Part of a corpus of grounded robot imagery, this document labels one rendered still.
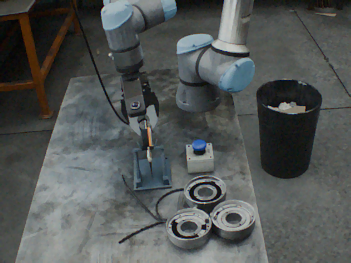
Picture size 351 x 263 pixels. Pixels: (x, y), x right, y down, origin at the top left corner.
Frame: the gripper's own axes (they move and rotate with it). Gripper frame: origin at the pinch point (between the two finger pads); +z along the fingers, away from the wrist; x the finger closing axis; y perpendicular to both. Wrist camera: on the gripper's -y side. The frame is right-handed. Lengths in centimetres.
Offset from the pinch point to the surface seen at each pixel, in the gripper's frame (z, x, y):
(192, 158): 9.2, -10.1, -3.7
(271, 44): 102, -104, 234
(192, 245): 11.2, -4.8, -32.3
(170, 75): 13, -11, 52
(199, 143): 6.4, -12.7, -1.5
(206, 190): 12.3, -11.4, -14.1
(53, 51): 57, 63, 217
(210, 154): 9.7, -14.9, -3.5
